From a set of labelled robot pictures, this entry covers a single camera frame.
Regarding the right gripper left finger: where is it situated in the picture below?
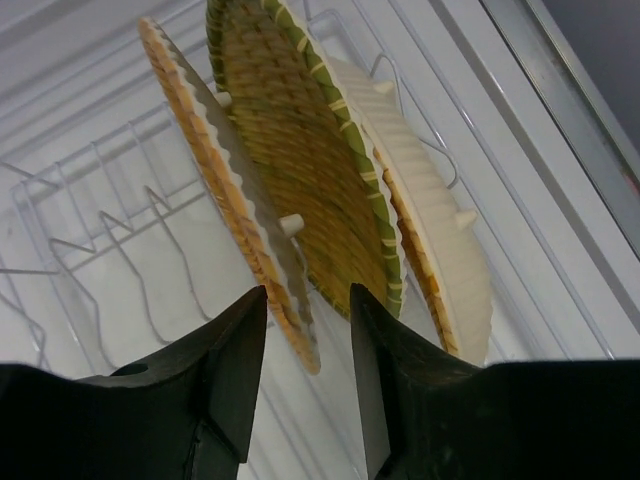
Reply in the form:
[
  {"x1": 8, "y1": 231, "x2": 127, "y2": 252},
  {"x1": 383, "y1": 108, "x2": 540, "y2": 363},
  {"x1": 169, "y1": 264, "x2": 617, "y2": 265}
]
[{"x1": 1, "y1": 286, "x2": 267, "y2": 479}]

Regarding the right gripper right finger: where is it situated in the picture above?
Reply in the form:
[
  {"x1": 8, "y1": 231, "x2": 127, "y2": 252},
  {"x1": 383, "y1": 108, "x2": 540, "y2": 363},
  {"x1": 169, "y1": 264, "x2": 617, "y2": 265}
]
[{"x1": 350, "y1": 284, "x2": 639, "y2": 479}]

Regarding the round orange woven plate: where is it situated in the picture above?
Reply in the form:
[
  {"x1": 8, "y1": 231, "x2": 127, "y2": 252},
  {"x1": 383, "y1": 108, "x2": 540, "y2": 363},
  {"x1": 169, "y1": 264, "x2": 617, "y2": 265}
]
[{"x1": 138, "y1": 17, "x2": 321, "y2": 375}]

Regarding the yellow round woven plate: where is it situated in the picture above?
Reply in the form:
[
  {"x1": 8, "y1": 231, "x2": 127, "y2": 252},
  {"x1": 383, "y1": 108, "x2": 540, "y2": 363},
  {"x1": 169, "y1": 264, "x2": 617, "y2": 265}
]
[{"x1": 206, "y1": 1, "x2": 407, "y2": 315}]

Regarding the small orange woven plate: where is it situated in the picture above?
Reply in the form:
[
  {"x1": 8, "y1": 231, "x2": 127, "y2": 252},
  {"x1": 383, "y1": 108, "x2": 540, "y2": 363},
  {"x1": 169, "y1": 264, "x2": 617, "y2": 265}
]
[{"x1": 328, "y1": 58, "x2": 493, "y2": 366}]

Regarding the white wire dish rack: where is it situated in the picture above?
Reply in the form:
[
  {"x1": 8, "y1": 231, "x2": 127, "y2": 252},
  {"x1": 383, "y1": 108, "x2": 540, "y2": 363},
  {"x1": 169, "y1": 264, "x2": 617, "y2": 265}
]
[{"x1": 1, "y1": 1, "x2": 639, "y2": 479}]

